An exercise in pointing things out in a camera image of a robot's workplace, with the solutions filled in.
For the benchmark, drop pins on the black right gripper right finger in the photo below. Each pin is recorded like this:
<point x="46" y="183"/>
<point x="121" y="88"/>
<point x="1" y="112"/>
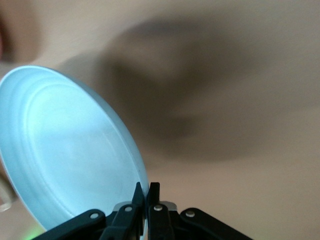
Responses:
<point x="158" y="222"/>

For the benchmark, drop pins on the light blue plate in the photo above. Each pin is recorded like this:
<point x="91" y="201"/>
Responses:
<point x="70" y="145"/>

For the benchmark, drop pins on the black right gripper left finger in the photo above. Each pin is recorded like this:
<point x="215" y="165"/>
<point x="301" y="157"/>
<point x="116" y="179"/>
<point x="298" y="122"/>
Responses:
<point x="125" y="220"/>

